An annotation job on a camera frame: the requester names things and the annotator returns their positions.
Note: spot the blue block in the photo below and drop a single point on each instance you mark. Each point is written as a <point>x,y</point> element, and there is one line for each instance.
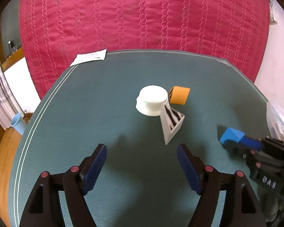
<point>231,134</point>

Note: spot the right gloved hand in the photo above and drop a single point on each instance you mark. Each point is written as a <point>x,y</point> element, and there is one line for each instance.
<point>272,202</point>

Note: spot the white round cap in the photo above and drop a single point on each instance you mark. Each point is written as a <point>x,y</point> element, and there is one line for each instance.
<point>150,100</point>

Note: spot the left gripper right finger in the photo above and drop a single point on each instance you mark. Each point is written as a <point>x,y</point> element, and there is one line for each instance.
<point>241,206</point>

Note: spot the white paper slip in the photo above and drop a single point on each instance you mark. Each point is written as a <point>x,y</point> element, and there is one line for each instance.
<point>93,56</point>

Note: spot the white striped wedge on table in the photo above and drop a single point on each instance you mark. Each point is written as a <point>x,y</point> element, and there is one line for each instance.
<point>171,121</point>

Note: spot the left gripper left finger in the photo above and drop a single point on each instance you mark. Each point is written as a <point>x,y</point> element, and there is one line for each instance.
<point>43,206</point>

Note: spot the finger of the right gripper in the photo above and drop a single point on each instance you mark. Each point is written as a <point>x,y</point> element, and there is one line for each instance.
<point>251,143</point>
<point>236,151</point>

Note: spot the clear plastic bowl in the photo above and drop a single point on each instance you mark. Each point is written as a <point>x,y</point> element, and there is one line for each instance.
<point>275,120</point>

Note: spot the green table mat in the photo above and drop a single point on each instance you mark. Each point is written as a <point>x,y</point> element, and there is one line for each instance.
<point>141,183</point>

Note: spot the blue cup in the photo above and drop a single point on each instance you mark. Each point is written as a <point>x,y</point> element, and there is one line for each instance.
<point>18,123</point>

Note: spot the red quilted bedspread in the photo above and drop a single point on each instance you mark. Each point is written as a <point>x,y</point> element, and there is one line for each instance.
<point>54,32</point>

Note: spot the orange striped wedge on table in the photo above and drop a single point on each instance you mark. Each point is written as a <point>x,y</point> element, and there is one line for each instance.
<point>178,95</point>

